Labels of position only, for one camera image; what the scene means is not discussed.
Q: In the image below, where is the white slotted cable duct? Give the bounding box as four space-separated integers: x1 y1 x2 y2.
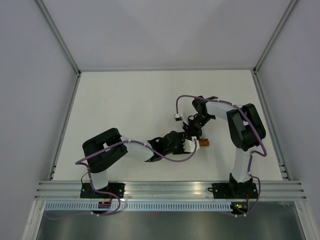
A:
45 201 232 212

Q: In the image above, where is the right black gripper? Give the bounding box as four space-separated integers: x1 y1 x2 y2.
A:
182 114 214 142

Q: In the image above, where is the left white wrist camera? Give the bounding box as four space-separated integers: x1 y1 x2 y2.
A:
183 136 200 153

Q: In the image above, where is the left aluminium frame post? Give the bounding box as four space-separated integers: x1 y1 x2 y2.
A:
33 0 81 76

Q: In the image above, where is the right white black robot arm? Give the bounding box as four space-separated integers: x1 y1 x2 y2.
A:
182 96 267 199

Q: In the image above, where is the aluminium frame post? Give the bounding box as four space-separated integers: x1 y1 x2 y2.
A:
252 0 300 73
33 0 81 76

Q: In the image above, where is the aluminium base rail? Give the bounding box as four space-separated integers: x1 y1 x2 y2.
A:
34 180 307 202

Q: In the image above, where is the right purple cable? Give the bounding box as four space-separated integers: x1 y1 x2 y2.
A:
175 94 267 218

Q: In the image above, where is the orange-brown cloth napkin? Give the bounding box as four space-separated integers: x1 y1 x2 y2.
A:
198 138 210 147

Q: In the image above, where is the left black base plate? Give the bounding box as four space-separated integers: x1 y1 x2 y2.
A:
80 182 125 199

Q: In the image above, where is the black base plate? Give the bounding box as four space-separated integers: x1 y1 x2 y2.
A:
211 183 258 200
80 182 125 199

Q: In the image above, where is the right aluminium frame post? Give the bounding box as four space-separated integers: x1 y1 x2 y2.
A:
252 0 300 73

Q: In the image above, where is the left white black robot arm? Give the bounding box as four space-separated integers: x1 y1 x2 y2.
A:
82 128 187 198

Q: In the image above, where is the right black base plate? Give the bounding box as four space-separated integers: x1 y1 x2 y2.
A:
211 183 258 200

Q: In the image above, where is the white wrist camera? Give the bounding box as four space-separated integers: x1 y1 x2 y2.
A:
174 112 184 122
183 136 200 153

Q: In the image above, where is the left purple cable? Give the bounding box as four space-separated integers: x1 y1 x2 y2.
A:
44 139 197 221

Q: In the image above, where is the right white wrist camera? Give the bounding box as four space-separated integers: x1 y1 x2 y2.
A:
174 112 184 122

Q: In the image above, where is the purple cable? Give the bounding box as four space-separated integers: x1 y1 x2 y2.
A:
175 94 267 218
44 139 197 221

